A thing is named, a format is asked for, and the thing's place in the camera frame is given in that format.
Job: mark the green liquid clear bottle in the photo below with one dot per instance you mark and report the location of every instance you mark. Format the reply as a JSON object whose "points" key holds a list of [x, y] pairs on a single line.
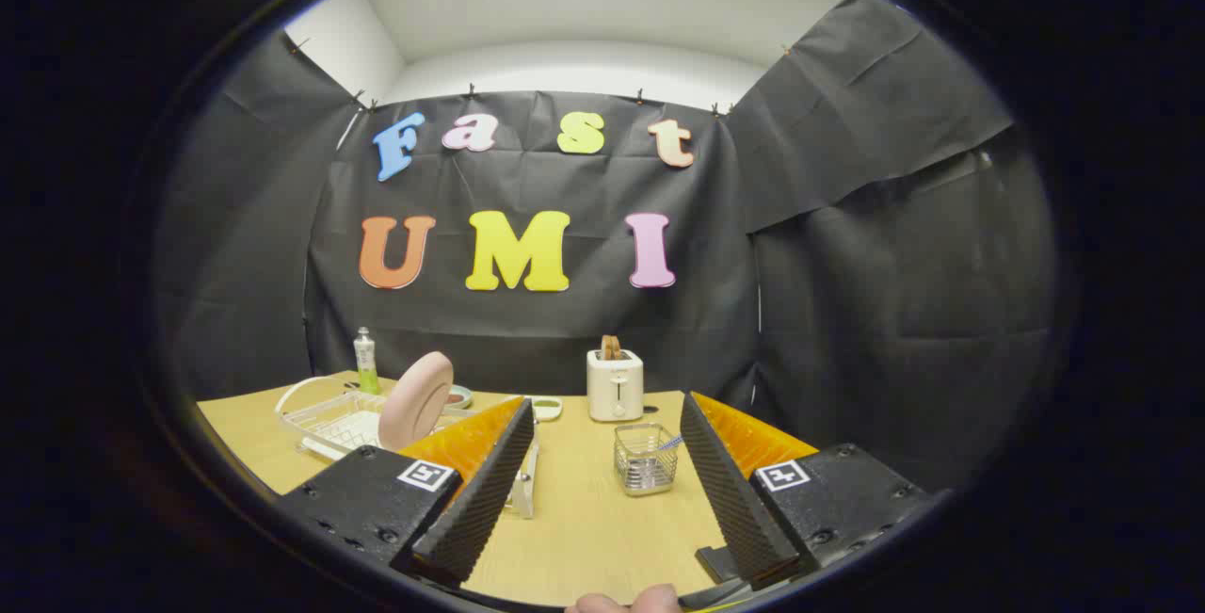
{"points": [[366, 370]]}

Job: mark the white divided dish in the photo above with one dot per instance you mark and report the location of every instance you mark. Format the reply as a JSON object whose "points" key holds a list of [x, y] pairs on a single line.
{"points": [[546, 408]]}

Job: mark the white toaster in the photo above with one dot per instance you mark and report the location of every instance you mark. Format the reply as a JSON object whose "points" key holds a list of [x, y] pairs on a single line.
{"points": [[615, 387]]}

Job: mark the pink plate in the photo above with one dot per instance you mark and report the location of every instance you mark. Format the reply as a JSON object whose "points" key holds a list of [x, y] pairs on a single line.
{"points": [[414, 401]]}

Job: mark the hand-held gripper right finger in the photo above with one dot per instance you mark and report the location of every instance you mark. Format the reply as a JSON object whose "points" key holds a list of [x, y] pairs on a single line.
{"points": [[734, 500]]}

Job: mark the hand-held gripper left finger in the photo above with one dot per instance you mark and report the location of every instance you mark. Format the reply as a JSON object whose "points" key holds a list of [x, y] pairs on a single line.
{"points": [[480, 500]]}

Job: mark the teal small plate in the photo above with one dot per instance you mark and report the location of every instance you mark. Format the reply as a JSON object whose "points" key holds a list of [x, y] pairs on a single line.
{"points": [[461, 399]]}

